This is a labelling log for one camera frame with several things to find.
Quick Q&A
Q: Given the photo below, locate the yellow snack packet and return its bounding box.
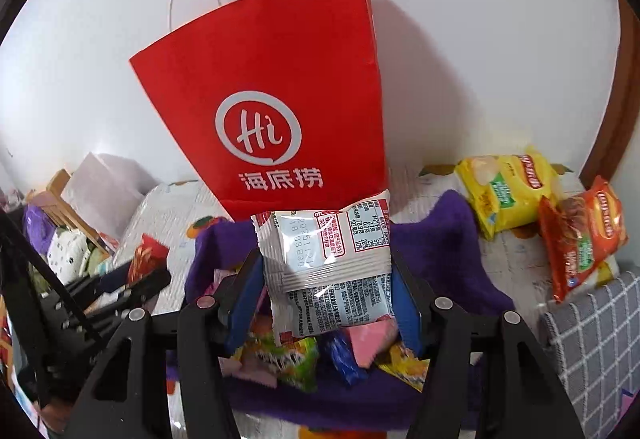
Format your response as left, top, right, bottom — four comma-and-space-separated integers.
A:
376, 341, 432, 393

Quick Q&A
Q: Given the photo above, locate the red snack packet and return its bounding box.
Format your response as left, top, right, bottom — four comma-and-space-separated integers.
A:
126, 233, 171, 285

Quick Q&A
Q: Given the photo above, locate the white shopping bag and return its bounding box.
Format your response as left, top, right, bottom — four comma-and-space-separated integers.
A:
60, 152, 158, 240

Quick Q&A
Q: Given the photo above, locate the white dotted cloth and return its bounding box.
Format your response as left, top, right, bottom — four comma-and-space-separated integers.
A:
47, 228, 93, 287

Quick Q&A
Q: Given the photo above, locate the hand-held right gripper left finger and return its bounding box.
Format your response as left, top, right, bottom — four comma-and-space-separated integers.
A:
62, 249, 266, 439

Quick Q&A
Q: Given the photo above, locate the light wooden rack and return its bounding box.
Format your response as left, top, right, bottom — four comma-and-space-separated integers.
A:
25, 168, 118, 255

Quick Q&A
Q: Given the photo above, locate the grey checked folded cloth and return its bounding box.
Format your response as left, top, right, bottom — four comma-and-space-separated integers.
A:
542, 271, 640, 439

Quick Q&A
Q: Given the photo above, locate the brown wooden door frame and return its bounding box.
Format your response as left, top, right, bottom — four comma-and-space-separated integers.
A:
580, 0, 640, 200

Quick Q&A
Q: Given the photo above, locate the white pink snack packet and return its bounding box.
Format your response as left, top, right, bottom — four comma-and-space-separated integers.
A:
250, 189, 396, 345

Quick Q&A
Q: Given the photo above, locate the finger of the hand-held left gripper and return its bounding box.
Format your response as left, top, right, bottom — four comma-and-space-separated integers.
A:
82, 266, 172, 327
65, 266, 132, 302

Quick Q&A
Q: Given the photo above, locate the purple towel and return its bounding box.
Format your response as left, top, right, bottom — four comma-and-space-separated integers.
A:
165, 189, 516, 435

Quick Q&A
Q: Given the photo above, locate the orange red chip bag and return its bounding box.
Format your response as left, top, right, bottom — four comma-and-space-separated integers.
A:
537, 175, 628, 304

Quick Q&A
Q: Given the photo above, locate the pale pink snack packet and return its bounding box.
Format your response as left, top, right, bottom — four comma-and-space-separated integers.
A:
227, 354, 278, 389

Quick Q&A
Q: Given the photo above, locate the green snack packet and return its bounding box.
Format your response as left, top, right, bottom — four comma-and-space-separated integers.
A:
242, 335, 321, 392

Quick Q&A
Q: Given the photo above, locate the purple cloth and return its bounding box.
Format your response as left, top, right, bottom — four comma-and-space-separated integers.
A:
22, 204, 56, 265

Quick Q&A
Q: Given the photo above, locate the red paper shopping bag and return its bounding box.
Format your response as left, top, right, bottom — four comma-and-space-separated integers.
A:
129, 0, 391, 222

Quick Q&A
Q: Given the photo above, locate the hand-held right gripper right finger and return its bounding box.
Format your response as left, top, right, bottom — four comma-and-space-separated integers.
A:
389, 244, 586, 439

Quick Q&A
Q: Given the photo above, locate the yellow chip bag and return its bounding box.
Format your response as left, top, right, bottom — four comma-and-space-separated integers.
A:
454, 146, 566, 240

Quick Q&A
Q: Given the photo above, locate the pale green cloth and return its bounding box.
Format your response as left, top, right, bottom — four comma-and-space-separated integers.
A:
82, 246, 113, 277

